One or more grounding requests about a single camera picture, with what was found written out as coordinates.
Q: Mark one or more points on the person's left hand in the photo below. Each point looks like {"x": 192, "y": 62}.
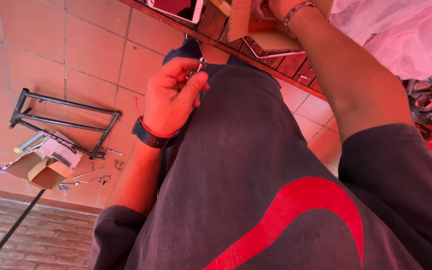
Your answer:
{"x": 165, "y": 101}

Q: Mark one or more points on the person's right hand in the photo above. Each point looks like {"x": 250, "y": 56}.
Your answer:
{"x": 281, "y": 8}

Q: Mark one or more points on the black shirt with red print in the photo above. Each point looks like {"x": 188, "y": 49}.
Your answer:
{"x": 261, "y": 180}

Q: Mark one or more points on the black metal frame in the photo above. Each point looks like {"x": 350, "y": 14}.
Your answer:
{"x": 66, "y": 123}

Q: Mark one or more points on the small black metal clip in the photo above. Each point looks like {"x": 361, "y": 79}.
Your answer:
{"x": 104, "y": 179}

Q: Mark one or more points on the white plastic sheet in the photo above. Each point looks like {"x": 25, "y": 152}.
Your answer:
{"x": 399, "y": 33}

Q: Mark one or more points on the small silver screw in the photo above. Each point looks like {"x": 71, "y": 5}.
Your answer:
{"x": 304, "y": 78}

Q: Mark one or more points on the black wrist watch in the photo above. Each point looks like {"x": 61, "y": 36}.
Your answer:
{"x": 152, "y": 138}

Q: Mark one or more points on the blue tube with yellow tip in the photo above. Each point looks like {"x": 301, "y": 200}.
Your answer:
{"x": 28, "y": 143}

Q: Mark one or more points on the open brown cardboard box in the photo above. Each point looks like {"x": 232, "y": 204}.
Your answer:
{"x": 276, "y": 39}

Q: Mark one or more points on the small grey metal bracket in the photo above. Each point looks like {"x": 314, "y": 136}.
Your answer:
{"x": 66, "y": 185}

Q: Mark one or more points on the torn cardboard box with label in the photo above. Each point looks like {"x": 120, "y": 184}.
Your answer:
{"x": 47, "y": 165}

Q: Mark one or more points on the white smartphone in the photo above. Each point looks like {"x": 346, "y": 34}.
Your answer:
{"x": 176, "y": 8}

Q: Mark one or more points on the thin silver metal rods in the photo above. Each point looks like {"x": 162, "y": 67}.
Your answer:
{"x": 86, "y": 176}

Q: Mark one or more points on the dark blue trousers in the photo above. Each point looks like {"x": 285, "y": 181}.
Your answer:
{"x": 186, "y": 50}

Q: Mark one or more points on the small metal hook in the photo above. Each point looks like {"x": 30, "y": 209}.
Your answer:
{"x": 119, "y": 165}

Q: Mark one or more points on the small silver metal bolt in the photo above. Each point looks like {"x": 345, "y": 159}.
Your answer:
{"x": 198, "y": 66}

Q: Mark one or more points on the small metal screws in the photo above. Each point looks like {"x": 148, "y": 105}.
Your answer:
{"x": 114, "y": 152}

